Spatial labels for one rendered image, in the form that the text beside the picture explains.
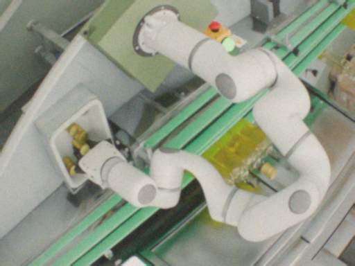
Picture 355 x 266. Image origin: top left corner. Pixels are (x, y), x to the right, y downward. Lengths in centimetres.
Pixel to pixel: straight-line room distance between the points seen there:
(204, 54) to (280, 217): 39
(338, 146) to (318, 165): 67
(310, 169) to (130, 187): 40
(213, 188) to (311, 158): 23
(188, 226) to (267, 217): 54
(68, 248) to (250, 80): 67
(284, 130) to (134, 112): 52
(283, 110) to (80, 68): 52
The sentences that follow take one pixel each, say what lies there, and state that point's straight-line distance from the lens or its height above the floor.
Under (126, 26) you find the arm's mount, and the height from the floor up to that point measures 84.
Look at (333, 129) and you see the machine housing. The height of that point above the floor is 117.
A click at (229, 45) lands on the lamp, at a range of 147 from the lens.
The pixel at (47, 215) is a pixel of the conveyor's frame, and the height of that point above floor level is 81.
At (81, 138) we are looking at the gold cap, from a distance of 126.
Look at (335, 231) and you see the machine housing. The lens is 152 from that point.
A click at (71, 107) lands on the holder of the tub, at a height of 80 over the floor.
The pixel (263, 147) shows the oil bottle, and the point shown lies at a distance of 143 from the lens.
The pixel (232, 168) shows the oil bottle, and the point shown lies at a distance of 138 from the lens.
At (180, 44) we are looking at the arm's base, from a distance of 111.
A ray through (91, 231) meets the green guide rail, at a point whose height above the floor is 93.
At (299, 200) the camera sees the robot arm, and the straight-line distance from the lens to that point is 94.
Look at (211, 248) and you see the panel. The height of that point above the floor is 114.
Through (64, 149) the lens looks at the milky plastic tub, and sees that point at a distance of 130.
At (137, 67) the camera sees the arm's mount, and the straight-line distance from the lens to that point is 123.
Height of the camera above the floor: 161
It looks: 31 degrees down
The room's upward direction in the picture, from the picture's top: 125 degrees clockwise
